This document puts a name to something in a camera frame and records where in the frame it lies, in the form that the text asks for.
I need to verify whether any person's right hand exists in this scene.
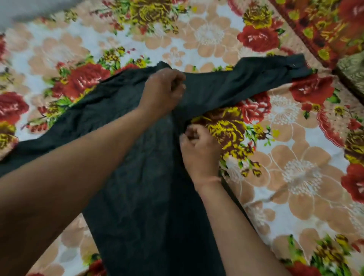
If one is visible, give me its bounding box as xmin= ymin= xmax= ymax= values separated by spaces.
xmin=179 ymin=124 xmax=223 ymax=188

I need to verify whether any person's left hand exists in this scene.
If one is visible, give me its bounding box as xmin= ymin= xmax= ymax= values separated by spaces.
xmin=138 ymin=67 xmax=187 ymax=117

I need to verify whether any dark green shirt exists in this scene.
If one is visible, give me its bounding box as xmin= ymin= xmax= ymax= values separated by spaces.
xmin=0 ymin=53 xmax=313 ymax=276

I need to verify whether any person's left forearm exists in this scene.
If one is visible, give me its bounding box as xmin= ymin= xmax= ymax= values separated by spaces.
xmin=0 ymin=107 xmax=151 ymax=276

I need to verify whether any person's right forearm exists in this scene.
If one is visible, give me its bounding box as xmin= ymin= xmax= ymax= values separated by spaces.
xmin=195 ymin=179 xmax=293 ymax=276

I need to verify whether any brown patterned pillow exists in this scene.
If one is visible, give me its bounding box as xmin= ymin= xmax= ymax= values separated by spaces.
xmin=335 ymin=51 xmax=364 ymax=100

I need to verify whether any pink thread bracelet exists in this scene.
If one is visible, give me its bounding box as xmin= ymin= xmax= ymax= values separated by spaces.
xmin=195 ymin=176 xmax=222 ymax=190

